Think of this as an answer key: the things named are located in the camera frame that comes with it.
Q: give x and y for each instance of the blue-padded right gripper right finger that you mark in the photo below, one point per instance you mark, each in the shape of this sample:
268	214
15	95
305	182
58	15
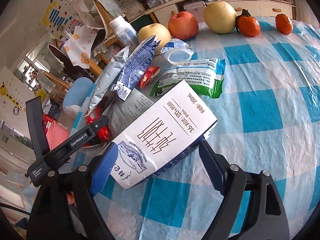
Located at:
265	216

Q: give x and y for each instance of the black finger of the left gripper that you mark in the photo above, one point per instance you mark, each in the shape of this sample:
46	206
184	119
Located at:
85	132

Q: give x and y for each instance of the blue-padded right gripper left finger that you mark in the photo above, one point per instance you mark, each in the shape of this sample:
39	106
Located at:
51	217

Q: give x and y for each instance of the blue white milk pouch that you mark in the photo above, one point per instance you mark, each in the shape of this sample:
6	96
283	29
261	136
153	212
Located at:
136	65

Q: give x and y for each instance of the red candy wrapper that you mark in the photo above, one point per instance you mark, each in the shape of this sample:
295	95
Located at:
149	76

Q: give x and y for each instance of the white milk carton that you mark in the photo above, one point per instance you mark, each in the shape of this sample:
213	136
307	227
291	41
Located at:
163	135

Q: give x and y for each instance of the crushed white plastic bottle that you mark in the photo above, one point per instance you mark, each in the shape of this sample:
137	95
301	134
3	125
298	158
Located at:
177	51

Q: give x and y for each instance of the green white wet-wipes pack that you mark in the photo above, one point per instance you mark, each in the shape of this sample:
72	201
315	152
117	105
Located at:
204	76

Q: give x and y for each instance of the white printed bag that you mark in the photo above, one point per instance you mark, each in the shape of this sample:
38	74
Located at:
123	113

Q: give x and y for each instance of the silver foil snack bag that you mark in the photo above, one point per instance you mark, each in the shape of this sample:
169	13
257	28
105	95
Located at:
106	78

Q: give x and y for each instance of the pink trash bin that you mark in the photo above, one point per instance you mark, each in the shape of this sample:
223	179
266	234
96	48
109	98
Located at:
56	134

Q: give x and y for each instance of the blue round stool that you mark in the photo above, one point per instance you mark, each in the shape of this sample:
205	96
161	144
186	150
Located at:
76	95

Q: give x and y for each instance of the red gift boxes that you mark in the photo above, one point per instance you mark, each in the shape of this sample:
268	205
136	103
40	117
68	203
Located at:
46	122

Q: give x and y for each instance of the blue white checked tablecloth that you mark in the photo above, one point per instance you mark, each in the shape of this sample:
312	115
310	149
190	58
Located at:
267	119

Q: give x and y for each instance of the orange-flower table cloth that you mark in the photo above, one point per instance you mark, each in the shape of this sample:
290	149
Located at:
78	46

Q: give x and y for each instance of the white yogurt bottle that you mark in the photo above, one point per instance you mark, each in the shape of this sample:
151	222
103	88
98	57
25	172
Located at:
124	32

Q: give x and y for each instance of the yellow apple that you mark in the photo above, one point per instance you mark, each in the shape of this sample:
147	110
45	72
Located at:
160	31

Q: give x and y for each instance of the wooden dining chair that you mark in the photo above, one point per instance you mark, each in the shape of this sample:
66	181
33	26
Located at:
106	18

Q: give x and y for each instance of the red apple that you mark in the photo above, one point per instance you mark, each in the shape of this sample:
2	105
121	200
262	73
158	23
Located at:
183	25

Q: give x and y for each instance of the pink storage box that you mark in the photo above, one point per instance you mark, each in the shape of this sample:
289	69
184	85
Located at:
195	7

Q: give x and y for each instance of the tangerine with leaf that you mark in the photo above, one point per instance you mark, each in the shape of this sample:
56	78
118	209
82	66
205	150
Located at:
247	25

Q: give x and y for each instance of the yellow pear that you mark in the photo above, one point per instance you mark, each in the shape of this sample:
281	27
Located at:
220	17

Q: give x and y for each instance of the small tangerine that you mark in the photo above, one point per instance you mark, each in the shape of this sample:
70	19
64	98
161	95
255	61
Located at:
284	24

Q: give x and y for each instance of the cream TV cabinet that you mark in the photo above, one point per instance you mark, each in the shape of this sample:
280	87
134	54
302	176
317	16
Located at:
163	12

